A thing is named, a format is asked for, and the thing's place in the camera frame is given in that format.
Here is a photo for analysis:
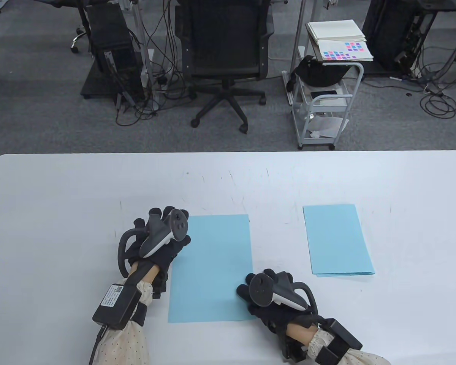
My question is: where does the grey metal utility cart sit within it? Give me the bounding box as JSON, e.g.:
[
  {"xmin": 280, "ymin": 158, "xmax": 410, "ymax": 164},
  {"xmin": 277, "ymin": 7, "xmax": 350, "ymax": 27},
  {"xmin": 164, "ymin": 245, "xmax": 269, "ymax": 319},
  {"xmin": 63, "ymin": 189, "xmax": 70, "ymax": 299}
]
[{"xmin": 282, "ymin": 46, "xmax": 364, "ymax": 150}]

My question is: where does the black wrist camera block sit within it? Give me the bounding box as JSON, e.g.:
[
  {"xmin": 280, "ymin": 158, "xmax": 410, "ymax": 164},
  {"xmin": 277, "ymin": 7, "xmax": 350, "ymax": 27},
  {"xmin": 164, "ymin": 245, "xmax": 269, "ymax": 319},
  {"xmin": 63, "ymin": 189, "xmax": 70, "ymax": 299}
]
[{"xmin": 280, "ymin": 335, "xmax": 308, "ymax": 362}]

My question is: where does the black equipment cabinet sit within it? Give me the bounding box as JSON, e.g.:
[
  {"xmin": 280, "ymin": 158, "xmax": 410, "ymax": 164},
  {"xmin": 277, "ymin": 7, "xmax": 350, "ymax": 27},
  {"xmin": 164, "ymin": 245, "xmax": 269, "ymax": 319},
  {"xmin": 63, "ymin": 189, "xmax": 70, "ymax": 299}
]
[{"xmin": 362, "ymin": 0, "xmax": 437, "ymax": 75}]

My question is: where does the person's left hand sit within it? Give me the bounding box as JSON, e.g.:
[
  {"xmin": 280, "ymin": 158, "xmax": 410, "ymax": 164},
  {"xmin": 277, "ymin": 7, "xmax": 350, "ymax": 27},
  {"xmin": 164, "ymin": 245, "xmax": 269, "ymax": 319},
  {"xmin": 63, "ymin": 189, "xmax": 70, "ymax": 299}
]
[{"xmin": 127, "ymin": 206, "xmax": 191, "ymax": 284}]

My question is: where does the black mesh office chair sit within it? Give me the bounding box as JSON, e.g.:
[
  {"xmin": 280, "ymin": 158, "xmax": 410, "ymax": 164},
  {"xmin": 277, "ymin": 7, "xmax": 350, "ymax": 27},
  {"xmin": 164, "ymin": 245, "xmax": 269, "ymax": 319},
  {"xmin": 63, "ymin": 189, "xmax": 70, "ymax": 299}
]
[{"xmin": 175, "ymin": 0, "xmax": 275, "ymax": 133}]

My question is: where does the grey hand controller with ring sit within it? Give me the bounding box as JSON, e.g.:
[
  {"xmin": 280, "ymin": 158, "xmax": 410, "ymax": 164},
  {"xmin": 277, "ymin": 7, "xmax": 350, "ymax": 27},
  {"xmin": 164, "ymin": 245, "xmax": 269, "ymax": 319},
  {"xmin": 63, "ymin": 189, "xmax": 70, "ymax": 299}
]
[
  {"xmin": 249, "ymin": 271, "xmax": 319, "ymax": 316},
  {"xmin": 118, "ymin": 209, "xmax": 188, "ymax": 278}
]

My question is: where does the chrome chair base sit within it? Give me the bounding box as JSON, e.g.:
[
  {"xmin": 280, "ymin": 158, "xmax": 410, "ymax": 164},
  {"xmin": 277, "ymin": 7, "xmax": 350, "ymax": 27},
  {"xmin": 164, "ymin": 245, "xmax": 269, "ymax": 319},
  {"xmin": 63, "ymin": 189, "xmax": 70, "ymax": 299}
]
[{"xmin": 70, "ymin": 25, "xmax": 90, "ymax": 54}]

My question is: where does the person's left forearm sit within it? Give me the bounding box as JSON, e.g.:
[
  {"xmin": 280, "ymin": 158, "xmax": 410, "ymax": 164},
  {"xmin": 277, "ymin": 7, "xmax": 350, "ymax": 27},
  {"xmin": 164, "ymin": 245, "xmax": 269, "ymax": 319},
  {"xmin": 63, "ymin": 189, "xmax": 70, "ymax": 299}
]
[{"xmin": 89, "ymin": 262, "xmax": 168, "ymax": 365}]

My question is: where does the tangle of black floor cables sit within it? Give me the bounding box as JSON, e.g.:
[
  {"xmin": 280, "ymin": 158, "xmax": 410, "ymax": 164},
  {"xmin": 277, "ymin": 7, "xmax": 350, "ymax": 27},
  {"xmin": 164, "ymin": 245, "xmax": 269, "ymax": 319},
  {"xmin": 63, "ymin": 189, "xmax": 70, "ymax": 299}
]
[
  {"xmin": 365, "ymin": 23, "xmax": 456, "ymax": 119},
  {"xmin": 116, "ymin": 15, "xmax": 192, "ymax": 127}
]

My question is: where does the grey metal desk leg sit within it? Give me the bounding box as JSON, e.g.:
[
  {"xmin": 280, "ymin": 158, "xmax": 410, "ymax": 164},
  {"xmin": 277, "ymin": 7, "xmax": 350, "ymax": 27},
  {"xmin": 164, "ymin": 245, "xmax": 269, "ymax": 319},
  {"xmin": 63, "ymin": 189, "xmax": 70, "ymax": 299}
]
[{"xmin": 291, "ymin": 0, "xmax": 306, "ymax": 52}]

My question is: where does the black wrist sensor box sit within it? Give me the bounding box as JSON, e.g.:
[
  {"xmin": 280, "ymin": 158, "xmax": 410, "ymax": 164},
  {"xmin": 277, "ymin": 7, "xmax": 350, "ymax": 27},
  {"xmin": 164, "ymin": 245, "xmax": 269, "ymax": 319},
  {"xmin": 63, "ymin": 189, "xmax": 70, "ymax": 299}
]
[
  {"xmin": 315, "ymin": 319, "xmax": 363, "ymax": 365},
  {"xmin": 92, "ymin": 283, "xmax": 141, "ymax": 330}
]

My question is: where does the white sheet with coloured stickers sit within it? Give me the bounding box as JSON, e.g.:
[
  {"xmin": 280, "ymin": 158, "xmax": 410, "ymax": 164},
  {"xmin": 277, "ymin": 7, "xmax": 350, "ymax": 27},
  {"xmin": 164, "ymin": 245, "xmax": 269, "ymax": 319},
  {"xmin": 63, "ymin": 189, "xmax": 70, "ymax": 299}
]
[{"xmin": 315, "ymin": 40, "xmax": 374, "ymax": 62}]

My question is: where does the crumpled white paper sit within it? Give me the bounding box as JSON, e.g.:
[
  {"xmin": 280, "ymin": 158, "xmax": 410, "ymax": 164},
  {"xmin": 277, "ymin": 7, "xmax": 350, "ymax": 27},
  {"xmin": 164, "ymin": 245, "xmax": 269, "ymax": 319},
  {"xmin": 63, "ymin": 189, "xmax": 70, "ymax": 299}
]
[{"xmin": 308, "ymin": 116, "xmax": 349, "ymax": 139}]

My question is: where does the black sensor cable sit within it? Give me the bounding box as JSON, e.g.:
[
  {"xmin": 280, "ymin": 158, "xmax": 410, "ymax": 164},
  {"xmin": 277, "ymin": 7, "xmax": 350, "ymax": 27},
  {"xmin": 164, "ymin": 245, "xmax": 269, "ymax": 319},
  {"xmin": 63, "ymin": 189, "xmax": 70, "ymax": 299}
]
[{"xmin": 89, "ymin": 325, "xmax": 107, "ymax": 365}]

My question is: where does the black floor platform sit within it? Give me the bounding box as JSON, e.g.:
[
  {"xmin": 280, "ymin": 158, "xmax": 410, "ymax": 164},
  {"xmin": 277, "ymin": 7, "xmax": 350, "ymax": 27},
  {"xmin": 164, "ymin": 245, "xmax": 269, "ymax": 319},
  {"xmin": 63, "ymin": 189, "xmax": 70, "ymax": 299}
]
[{"xmin": 80, "ymin": 63, "xmax": 145, "ymax": 101}]

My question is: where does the black bag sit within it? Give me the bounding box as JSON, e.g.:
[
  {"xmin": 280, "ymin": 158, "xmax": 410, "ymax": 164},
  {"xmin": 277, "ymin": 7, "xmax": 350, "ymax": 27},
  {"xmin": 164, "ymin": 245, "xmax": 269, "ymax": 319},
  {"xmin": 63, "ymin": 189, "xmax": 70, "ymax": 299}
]
[{"xmin": 287, "ymin": 55, "xmax": 352, "ymax": 92}]

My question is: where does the person's right hand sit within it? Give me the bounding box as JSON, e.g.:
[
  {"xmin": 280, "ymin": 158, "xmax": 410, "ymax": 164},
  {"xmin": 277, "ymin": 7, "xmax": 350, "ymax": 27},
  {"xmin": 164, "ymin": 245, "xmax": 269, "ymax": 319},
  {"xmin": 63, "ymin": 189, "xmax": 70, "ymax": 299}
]
[{"xmin": 236, "ymin": 269, "xmax": 320, "ymax": 335}]

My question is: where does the white paper pad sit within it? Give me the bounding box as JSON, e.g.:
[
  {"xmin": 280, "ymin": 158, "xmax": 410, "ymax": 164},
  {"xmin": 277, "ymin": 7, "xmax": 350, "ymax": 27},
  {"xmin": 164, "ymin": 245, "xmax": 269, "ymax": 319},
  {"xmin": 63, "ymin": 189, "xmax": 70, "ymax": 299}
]
[{"xmin": 306, "ymin": 20, "xmax": 366, "ymax": 43}]

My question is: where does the black computer tower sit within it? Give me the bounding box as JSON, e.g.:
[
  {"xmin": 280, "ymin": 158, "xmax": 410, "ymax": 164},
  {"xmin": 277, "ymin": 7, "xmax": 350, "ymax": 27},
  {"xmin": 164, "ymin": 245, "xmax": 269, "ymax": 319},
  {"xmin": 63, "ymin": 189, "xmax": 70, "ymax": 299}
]
[{"xmin": 87, "ymin": 4, "xmax": 145, "ymax": 103}]

